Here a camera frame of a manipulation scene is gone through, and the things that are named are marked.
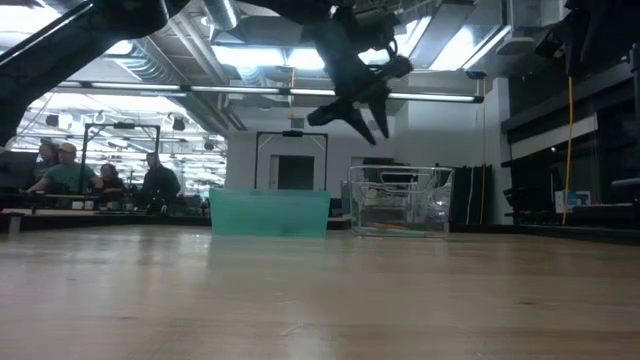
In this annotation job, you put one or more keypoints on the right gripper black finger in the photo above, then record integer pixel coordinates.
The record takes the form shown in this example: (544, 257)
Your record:
(552, 45)

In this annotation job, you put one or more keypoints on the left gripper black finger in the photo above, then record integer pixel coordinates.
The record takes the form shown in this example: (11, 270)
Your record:
(380, 107)
(342, 111)

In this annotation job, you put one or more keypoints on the orange pencil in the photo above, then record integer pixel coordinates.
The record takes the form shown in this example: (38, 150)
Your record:
(395, 226)

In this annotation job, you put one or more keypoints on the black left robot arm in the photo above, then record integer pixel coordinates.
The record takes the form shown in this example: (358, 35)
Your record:
(50, 55)

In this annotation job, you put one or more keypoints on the clear plastic bin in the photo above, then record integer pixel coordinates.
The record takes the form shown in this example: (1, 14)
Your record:
(400, 195)

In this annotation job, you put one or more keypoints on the long ceiling light bar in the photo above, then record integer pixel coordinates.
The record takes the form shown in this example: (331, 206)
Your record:
(235, 89)

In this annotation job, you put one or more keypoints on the teal plastic bin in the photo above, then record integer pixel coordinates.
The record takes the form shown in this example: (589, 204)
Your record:
(270, 215)

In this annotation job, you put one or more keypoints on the black cabinet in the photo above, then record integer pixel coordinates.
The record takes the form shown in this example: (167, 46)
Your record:
(472, 195)

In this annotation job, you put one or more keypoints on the white and blue box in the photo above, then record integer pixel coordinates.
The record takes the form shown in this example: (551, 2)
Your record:
(570, 201)

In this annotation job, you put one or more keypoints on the person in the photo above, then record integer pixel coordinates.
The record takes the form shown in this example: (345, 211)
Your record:
(111, 180)
(160, 182)
(67, 172)
(46, 157)

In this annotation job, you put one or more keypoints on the dark monitor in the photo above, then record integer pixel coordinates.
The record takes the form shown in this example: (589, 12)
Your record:
(15, 172)

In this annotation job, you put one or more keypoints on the grey square wall panel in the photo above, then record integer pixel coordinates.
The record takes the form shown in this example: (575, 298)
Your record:
(297, 123)

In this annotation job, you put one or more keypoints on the black gantry frame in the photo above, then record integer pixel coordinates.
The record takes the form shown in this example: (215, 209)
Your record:
(122, 125)
(257, 150)

